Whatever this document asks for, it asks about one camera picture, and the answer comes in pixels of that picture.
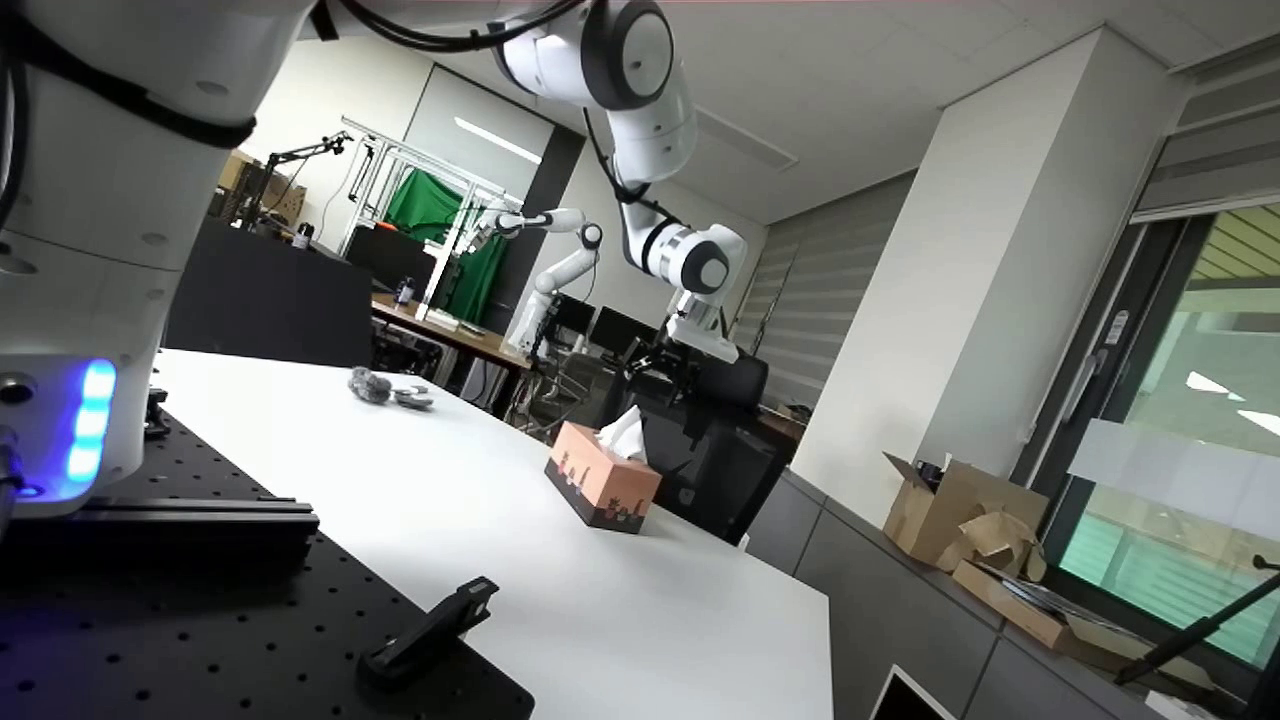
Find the black camera tripod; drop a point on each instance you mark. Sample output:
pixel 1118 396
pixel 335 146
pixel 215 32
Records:
pixel 1200 627

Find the white plastic bag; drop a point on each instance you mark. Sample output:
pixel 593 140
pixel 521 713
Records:
pixel 621 434

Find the small white plastic piece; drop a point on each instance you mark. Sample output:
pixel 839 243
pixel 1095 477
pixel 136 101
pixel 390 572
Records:
pixel 419 396

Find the small cardboard box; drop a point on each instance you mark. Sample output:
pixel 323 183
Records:
pixel 992 542

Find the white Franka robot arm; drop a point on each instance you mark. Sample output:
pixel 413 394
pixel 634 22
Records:
pixel 105 174

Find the white metal frame rack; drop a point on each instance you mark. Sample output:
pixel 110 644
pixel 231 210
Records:
pixel 382 146

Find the black partition panel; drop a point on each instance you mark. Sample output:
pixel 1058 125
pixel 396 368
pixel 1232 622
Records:
pixel 267 305

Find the flat cardboard box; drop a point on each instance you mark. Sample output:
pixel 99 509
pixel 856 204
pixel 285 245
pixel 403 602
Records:
pixel 1013 604

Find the green cloth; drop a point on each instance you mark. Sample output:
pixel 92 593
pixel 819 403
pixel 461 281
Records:
pixel 426 204

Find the gray low cabinet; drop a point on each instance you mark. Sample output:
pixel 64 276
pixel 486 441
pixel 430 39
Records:
pixel 865 602

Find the black perforated breadboard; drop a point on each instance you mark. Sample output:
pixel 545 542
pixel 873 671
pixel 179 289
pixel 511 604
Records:
pixel 200 655

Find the wooden desk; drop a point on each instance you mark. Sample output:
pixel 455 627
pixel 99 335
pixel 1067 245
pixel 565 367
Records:
pixel 455 343

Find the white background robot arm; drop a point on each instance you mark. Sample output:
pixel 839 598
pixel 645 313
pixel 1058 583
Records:
pixel 555 275

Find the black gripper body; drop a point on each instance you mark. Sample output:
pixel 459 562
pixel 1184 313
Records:
pixel 699 359

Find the gray steel wool scrubber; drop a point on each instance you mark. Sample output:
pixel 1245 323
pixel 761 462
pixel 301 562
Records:
pixel 373 385

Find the large open cardboard box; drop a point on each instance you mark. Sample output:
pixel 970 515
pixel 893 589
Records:
pixel 932 504

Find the black toggle clamp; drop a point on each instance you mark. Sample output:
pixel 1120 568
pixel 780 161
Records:
pixel 426 630

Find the black office chair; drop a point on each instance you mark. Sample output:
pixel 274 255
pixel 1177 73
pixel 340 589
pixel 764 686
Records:
pixel 723 462

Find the black metal mounting bar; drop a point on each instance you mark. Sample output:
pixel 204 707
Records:
pixel 163 533

